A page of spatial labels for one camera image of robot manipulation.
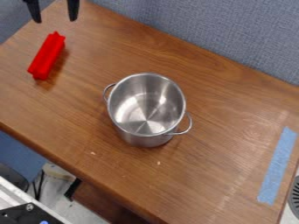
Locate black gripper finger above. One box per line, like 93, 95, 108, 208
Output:
67, 0, 80, 22
23, 0, 43, 24

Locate stainless steel pot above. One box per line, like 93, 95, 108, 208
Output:
103, 72, 192, 148

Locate red rectangular block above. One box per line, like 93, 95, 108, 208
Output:
27, 31, 65, 80

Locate black round chair base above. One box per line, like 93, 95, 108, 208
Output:
0, 163, 29, 192

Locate black device bottom left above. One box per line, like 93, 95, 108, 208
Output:
0, 203, 64, 224

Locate blue tape strip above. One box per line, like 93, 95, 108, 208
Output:
256, 127, 299, 206

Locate dark fan grille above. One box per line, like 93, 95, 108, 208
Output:
288, 176, 299, 220

